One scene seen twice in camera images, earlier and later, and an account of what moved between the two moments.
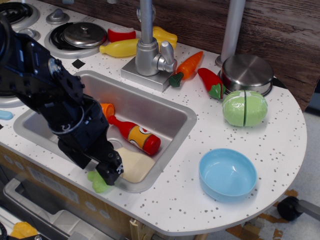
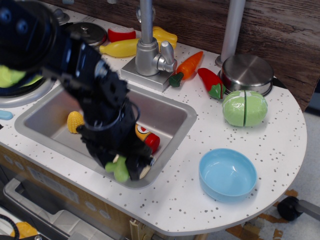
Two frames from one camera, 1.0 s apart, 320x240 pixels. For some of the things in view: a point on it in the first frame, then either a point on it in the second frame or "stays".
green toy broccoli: [99, 184] → [119, 169]
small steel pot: [247, 72] stays
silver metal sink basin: [171, 121] stays
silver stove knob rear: [58, 17] stays
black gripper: [91, 133] → [110, 129]
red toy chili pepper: [213, 84] stays
